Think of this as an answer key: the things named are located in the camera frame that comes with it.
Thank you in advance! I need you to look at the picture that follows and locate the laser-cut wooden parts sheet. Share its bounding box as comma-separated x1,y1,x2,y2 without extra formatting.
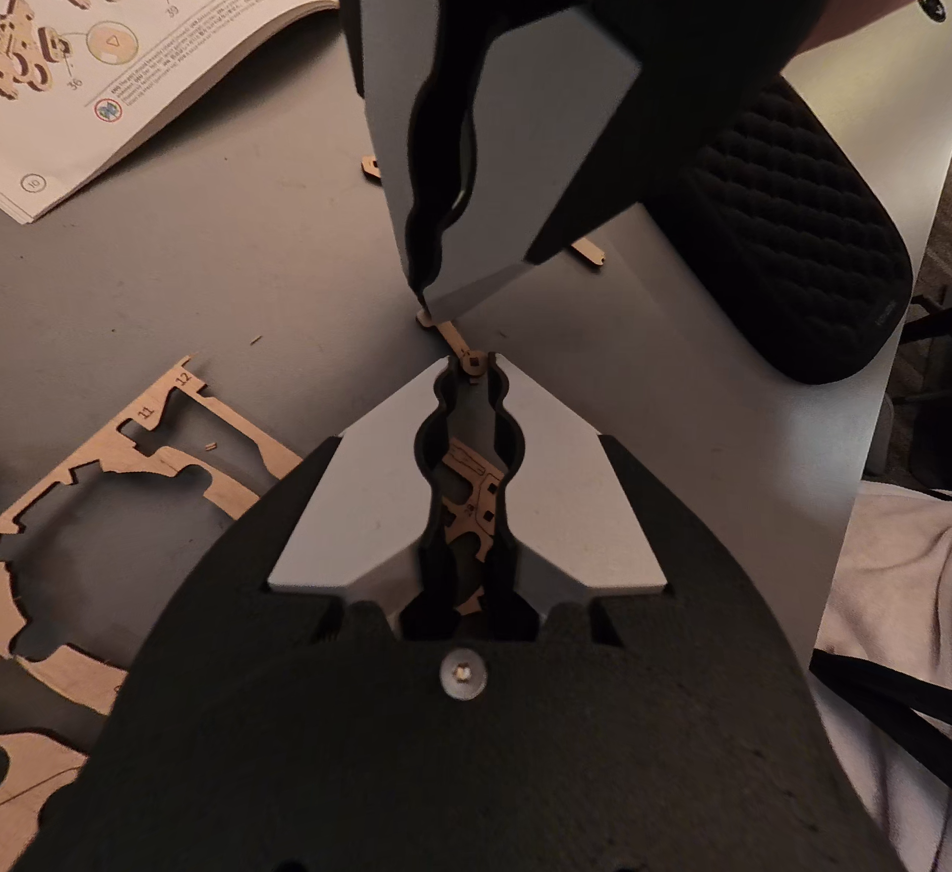
0,357,510,832

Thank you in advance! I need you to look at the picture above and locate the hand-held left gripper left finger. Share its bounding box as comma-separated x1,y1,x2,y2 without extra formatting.
266,356,466,641

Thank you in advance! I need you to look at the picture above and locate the small wooden lever part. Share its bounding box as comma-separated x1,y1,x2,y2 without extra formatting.
415,307,490,386

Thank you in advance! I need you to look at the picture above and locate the open instruction booklet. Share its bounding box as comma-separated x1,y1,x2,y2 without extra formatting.
0,0,342,226

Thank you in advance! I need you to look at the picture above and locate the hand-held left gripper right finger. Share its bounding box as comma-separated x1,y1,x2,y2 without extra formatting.
479,353,668,639

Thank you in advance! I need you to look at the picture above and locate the black wrist rest pad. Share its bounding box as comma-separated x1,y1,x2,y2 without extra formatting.
647,72,914,386

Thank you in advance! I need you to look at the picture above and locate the long wooden stick part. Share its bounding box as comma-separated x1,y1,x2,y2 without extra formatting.
360,154,607,271

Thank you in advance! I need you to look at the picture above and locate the person's pale clothing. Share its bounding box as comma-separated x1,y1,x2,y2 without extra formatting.
811,481,952,872

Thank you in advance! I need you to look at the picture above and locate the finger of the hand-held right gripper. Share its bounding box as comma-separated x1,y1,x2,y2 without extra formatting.
354,0,477,304
424,4,644,321

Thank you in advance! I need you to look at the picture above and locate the black strap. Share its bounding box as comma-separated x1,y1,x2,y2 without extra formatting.
809,647,952,791

